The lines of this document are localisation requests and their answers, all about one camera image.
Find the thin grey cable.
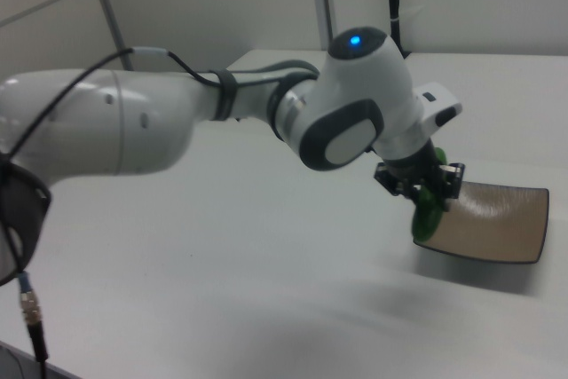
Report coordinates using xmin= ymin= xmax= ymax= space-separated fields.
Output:
xmin=0 ymin=345 xmax=26 ymax=379

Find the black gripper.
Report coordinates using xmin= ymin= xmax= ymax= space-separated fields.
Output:
xmin=373 ymin=141 xmax=467 ymax=200

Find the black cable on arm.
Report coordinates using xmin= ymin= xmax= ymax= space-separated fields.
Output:
xmin=0 ymin=45 xmax=320 ymax=379

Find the square brown ceramic plate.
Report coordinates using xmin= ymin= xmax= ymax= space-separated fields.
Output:
xmin=412 ymin=181 xmax=551 ymax=266

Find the green cucumber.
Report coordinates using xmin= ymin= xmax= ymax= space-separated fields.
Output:
xmin=410 ymin=146 xmax=450 ymax=242

